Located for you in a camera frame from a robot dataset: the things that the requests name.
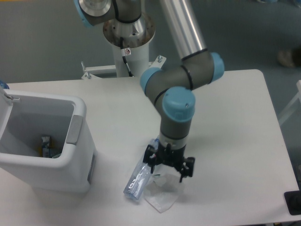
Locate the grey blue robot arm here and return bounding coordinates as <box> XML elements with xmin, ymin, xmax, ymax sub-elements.
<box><xmin>74</xmin><ymin>0</ymin><xmax>224</xmax><ymax>178</ymax></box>

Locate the clear plastic bag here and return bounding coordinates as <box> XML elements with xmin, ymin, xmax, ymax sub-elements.
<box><xmin>143</xmin><ymin>164</ymin><xmax>185</xmax><ymax>213</ymax></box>

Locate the person's shoe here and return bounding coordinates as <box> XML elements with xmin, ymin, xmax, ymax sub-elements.
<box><xmin>277</xmin><ymin>47</ymin><xmax>301</xmax><ymax>68</ymax></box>

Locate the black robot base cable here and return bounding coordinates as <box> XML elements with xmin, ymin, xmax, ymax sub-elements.
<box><xmin>120</xmin><ymin>36</ymin><xmax>135</xmax><ymax>78</ymax></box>

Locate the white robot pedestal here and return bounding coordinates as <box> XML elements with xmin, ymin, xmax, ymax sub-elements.
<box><xmin>81</xmin><ymin>43</ymin><xmax>167</xmax><ymax>80</ymax></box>

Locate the white frame at right edge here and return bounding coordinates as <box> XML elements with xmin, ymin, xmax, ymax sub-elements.
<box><xmin>278</xmin><ymin>80</ymin><xmax>301</xmax><ymax>127</ymax></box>

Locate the trash carton in bin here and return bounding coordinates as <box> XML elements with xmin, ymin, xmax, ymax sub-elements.
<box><xmin>38</xmin><ymin>136</ymin><xmax>62</xmax><ymax>159</ymax></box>

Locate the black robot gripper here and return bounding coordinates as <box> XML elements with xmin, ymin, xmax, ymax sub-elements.
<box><xmin>143</xmin><ymin>143</ymin><xmax>195</xmax><ymax>183</ymax></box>

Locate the crushed clear plastic bottle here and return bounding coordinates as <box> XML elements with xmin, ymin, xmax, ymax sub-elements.
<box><xmin>123</xmin><ymin>153</ymin><xmax>151</xmax><ymax>201</ymax></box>

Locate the white trash can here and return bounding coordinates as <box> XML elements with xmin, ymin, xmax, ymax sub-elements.
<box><xmin>0</xmin><ymin>89</ymin><xmax>96</xmax><ymax>193</ymax></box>

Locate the blue object at left edge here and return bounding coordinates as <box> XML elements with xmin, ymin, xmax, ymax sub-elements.
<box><xmin>0</xmin><ymin>80</ymin><xmax>10</xmax><ymax>89</ymax></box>

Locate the black device at table edge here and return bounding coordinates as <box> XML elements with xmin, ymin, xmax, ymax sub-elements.
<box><xmin>284</xmin><ymin>190</ymin><xmax>301</xmax><ymax>216</ymax></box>

